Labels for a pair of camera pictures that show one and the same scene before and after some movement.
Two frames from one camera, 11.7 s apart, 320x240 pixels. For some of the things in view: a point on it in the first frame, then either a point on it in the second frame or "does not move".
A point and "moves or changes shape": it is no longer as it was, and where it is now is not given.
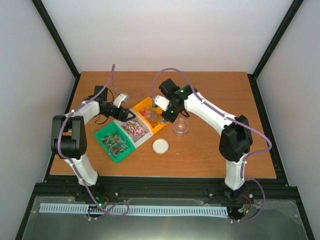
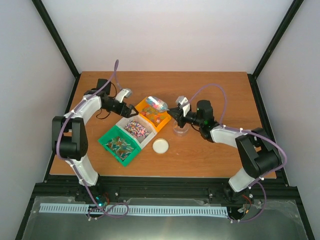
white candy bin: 136,128 moves or changes shape
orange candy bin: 152,114 does not move
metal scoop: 164,121 → 156,104
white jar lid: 160,146 does not move
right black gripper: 169,118 → 179,114
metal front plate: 278,220 does not move
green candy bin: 115,142 moves or changes shape
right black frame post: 293,9 does not move
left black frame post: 59,41 does not move
